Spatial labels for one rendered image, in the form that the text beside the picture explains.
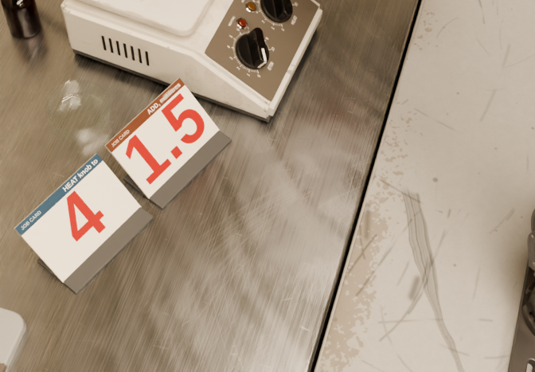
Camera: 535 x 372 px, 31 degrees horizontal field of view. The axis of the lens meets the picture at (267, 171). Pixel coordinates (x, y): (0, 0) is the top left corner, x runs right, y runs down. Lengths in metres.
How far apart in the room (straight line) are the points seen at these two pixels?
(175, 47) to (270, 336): 0.25
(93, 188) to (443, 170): 0.30
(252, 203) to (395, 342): 0.17
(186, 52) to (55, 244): 0.19
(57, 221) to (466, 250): 0.33
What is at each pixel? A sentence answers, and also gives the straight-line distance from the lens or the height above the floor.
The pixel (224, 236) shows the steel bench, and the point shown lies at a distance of 0.79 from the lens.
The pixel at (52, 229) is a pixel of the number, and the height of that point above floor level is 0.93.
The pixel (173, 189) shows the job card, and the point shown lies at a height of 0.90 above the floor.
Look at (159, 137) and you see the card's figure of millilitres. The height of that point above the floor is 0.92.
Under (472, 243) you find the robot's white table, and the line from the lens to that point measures 0.81.
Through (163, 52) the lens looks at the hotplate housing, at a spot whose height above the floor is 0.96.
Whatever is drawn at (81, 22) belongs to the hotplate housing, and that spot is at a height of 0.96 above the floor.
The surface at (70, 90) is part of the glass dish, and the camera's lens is 0.87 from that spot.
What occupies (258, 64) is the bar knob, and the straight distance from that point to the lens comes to 0.82.
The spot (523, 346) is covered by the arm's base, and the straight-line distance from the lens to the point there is 0.78.
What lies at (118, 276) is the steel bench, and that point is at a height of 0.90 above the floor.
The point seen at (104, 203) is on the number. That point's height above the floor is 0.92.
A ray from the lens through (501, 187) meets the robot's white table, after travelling 0.85.
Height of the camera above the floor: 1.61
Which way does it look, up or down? 59 degrees down
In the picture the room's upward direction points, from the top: 4 degrees clockwise
